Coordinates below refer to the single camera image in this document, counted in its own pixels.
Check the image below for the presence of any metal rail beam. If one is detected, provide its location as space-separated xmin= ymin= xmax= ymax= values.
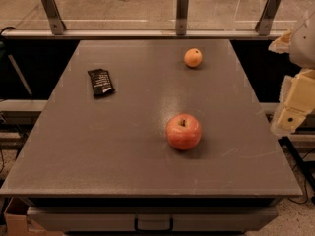
xmin=2 ymin=29 xmax=284 ymax=39

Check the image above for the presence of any orange fruit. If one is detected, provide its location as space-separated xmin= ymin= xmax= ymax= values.
xmin=184 ymin=48 xmax=203 ymax=68

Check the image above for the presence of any black snack bar wrapper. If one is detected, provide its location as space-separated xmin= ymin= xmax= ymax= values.
xmin=88 ymin=69 xmax=115 ymax=97

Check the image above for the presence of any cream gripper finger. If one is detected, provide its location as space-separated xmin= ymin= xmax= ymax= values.
xmin=271 ymin=68 xmax=315 ymax=136
xmin=268 ymin=29 xmax=292 ymax=54

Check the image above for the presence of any red apple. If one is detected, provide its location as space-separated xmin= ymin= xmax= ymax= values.
xmin=165 ymin=114 xmax=202 ymax=150

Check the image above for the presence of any metal bracket post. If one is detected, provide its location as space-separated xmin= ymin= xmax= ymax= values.
xmin=40 ymin=0 xmax=66 ymax=35
xmin=255 ymin=0 xmax=282 ymax=36
xmin=175 ymin=0 xmax=189 ymax=35

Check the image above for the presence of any left metal bracket post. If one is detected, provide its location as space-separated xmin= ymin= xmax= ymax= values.
xmin=40 ymin=0 xmax=66 ymax=35

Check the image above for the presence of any cardboard box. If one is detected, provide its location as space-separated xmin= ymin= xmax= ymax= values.
xmin=4 ymin=198 xmax=64 ymax=236

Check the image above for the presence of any grey drawer with handle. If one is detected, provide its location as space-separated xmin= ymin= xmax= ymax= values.
xmin=27 ymin=206 xmax=278 ymax=233

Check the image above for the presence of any black cable on floor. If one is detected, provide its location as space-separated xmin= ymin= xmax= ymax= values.
xmin=288 ymin=147 xmax=315 ymax=206

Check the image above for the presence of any right metal bracket post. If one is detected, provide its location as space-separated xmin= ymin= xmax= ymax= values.
xmin=255 ymin=0 xmax=282 ymax=36

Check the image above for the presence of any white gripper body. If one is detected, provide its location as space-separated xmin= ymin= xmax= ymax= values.
xmin=289 ymin=11 xmax=315 ymax=69

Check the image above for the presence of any middle metal bracket post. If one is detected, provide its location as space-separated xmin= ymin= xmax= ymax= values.
xmin=175 ymin=0 xmax=189 ymax=35

